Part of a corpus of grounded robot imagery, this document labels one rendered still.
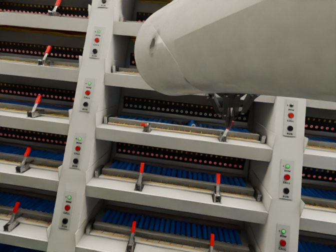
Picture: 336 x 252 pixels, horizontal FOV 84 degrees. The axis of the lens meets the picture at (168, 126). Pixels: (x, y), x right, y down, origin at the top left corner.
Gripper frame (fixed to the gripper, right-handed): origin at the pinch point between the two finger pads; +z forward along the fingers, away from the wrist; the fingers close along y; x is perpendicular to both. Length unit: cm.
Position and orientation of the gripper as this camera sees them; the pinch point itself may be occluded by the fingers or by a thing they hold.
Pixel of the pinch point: (229, 118)
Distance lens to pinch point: 59.3
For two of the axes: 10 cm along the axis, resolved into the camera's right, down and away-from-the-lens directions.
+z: 2.4, 4.7, 8.5
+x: 1.1, -8.8, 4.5
